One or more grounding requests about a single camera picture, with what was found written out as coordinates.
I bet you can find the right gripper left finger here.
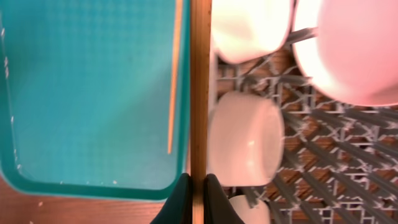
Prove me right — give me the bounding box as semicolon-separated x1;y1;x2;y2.
151;173;193;224

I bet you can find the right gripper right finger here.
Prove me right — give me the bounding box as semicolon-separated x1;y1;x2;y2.
204;174;244;224

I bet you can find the small white cup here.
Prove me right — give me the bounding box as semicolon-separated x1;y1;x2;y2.
229;195;271;224

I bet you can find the pale green shallow bowl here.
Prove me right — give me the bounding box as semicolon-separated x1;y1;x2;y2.
207;91;284;187

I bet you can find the white bowl with rice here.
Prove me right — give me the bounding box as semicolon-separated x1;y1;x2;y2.
211;0;294;64

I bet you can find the wooden chopstick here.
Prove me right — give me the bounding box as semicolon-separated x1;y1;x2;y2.
190;0;212;224
167;0;183;154

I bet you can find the large white plate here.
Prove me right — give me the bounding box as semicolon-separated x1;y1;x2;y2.
292;0;397;106

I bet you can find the grey dishwasher rack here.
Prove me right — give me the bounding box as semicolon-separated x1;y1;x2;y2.
216;28;397;223

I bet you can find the teal serving tray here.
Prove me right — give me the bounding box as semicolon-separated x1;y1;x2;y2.
1;0;190;201

